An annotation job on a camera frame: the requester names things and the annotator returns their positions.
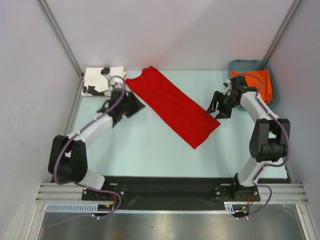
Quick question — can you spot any white folded printed t shirt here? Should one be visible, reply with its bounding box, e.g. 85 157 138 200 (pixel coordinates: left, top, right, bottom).
81 66 126 97

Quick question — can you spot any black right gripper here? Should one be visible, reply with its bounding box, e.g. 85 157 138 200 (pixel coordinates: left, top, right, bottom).
205 90 239 120

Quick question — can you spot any aluminium frame post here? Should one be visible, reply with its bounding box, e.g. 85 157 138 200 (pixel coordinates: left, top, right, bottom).
36 0 84 78
262 0 304 63

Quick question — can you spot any teal plastic basket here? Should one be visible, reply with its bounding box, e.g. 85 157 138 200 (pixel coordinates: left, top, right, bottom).
228 59 280 109

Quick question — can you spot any aluminium frame post left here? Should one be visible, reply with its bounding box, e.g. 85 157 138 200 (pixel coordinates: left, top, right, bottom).
36 0 84 78

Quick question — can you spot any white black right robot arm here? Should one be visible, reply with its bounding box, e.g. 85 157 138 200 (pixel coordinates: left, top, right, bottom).
206 73 291 201

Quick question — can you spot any white slotted cable duct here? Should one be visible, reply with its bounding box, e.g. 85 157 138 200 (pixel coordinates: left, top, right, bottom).
46 203 246 214

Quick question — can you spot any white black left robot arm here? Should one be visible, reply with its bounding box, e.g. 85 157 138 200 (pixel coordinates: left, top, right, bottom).
48 89 145 200

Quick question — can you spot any aluminium front rail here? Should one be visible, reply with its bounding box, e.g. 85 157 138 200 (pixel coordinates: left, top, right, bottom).
35 183 309 204

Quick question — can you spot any orange t shirt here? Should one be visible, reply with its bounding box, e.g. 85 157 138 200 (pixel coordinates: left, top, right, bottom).
231 69 273 105

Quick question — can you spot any red t shirt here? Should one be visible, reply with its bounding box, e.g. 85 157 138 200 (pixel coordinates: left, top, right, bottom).
125 66 221 149

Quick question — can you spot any aluminium frame post right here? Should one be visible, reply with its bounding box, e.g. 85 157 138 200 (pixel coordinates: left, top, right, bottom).
262 0 304 63

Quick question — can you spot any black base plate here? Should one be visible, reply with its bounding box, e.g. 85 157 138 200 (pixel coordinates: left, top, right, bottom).
79 176 268 211

